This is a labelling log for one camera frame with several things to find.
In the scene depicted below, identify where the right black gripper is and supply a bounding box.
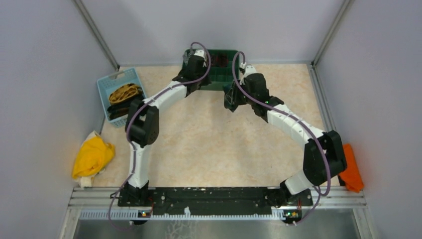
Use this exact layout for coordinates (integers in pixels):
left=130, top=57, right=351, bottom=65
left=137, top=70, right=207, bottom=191
left=225, top=80, right=256, bottom=106

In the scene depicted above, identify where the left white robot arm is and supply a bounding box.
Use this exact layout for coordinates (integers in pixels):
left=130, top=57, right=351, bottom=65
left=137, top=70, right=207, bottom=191
left=121, top=52, right=211, bottom=206

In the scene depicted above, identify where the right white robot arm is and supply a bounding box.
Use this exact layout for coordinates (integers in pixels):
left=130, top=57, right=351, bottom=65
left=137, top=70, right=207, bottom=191
left=223, top=73, right=347, bottom=205

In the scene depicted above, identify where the silver rolled tie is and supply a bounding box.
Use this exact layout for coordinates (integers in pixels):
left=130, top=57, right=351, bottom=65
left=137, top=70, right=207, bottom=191
left=182, top=51, right=191, bottom=68

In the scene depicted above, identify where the green compartment organizer box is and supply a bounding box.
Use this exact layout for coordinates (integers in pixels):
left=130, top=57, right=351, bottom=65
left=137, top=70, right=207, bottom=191
left=200, top=49, right=237, bottom=91

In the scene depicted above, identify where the red black rolled tie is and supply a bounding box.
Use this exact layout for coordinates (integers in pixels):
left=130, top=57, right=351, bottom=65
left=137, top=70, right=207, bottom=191
left=216, top=53, right=228, bottom=68

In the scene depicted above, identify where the yellow patterned tie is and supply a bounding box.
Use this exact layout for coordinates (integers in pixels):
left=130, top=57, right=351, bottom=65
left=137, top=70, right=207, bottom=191
left=108, top=83, right=143, bottom=105

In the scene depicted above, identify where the light blue plastic basket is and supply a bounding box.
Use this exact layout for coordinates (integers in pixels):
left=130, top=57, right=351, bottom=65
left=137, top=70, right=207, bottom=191
left=97, top=67, right=147, bottom=128

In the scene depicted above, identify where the dark navy tie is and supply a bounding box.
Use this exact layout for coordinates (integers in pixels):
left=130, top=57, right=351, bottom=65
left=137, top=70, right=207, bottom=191
left=107, top=94, right=145, bottom=120

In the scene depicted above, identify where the yellow cloth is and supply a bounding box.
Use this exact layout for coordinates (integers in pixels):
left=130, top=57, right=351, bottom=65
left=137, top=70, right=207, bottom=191
left=71, top=131, right=115, bottom=188

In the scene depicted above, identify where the orange cloth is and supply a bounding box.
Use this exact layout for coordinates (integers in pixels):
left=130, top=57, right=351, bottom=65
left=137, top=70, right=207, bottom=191
left=339, top=144, right=364, bottom=193

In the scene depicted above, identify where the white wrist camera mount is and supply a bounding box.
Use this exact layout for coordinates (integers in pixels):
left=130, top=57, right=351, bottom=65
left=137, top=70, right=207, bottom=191
left=239, top=63, right=257, bottom=78

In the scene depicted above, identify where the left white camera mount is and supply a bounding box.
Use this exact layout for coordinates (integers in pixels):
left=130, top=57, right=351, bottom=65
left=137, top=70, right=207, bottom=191
left=194, top=49, right=207, bottom=59

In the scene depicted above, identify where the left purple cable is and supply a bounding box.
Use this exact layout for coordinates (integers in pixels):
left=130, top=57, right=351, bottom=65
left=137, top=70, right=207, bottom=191
left=108, top=41, right=212, bottom=232

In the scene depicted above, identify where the purple cable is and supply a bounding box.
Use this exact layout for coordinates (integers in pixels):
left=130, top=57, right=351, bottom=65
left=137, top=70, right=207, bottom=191
left=231, top=50, right=331, bottom=226
left=108, top=41, right=212, bottom=232

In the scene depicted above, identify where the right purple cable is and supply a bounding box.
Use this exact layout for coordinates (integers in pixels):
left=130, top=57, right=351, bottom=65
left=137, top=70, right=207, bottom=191
left=231, top=50, right=331, bottom=226

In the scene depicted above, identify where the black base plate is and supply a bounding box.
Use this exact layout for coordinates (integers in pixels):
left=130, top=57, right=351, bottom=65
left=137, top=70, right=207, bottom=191
left=117, top=186, right=313, bottom=216

